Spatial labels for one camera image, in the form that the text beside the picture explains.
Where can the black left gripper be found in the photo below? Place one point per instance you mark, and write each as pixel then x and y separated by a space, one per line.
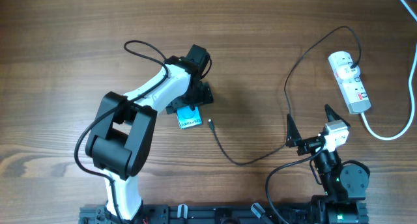
pixel 204 96

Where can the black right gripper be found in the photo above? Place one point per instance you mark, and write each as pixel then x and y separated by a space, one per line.
pixel 308 145

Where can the blue Galaxy S25 smartphone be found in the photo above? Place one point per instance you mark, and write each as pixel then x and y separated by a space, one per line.
pixel 188 118

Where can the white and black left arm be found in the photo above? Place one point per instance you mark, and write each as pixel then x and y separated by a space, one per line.
pixel 119 139

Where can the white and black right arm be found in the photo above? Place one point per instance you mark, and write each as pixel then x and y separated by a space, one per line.
pixel 344 182

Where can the white power strip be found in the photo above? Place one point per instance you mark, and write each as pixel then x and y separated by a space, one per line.
pixel 353 91

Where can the white USB wall charger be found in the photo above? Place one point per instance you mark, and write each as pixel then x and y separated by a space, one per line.
pixel 345 72

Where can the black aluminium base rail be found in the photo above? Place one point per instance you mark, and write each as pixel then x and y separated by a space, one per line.
pixel 228 214

